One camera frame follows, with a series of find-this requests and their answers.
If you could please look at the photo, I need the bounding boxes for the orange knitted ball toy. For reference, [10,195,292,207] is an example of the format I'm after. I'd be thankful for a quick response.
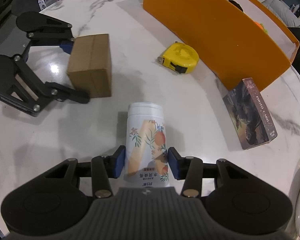
[255,22,268,34]

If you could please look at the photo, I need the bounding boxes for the yellow tape measure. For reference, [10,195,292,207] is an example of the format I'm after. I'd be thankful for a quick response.
[157,42,199,74]

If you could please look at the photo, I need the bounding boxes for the white floral tea canister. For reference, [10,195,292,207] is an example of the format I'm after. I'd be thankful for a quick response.
[123,102,169,187]

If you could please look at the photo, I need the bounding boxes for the grey quilted cushion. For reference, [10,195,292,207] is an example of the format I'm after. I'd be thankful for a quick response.
[261,0,300,28]

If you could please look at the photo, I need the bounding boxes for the dark photo card box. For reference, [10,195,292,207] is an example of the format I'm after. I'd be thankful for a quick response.
[223,78,277,150]

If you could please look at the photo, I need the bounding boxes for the black and white plush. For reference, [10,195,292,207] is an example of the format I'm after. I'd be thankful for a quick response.
[229,0,244,12]

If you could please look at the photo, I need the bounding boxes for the brown cardboard box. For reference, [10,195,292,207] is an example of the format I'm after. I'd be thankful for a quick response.
[67,34,112,98]

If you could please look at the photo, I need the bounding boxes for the orange storage box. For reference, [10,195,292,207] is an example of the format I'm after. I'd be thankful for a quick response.
[143,0,299,90]

